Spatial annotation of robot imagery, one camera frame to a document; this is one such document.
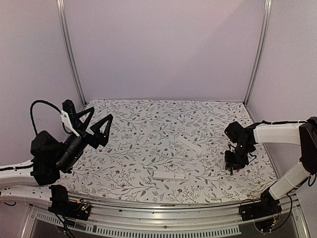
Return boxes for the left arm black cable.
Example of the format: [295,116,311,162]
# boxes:
[29,100,62,134]

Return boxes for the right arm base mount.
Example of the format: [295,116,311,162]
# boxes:
[238,189,293,233]

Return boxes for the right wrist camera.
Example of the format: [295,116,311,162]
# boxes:
[224,121,244,143]

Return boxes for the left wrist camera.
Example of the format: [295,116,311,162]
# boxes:
[61,99,80,137]

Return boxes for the left aluminium frame post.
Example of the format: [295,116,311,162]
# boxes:
[56,0,87,106]

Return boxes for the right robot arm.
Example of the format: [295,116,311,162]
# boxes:
[224,117,317,216]

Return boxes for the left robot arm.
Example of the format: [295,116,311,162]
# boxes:
[0,107,113,215]

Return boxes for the aluminium frame post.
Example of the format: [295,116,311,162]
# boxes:
[243,0,272,107]
[56,0,87,106]

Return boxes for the aluminium front rail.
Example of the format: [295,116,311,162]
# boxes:
[22,194,312,238]

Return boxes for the white remote control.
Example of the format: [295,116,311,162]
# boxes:
[152,171,188,181]

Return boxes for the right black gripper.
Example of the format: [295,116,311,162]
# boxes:
[225,142,254,170]

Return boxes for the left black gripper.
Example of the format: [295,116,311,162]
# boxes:
[54,107,113,172]

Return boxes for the white remote battery cover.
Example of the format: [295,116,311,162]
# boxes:
[177,136,202,154]

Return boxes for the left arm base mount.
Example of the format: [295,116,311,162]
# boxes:
[48,185,91,221]

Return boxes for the floral patterned table mat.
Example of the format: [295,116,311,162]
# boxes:
[58,100,277,204]

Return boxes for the right aluminium frame post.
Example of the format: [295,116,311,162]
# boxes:
[243,0,272,107]

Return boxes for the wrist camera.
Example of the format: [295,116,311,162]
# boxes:
[224,121,244,143]
[61,99,80,137]

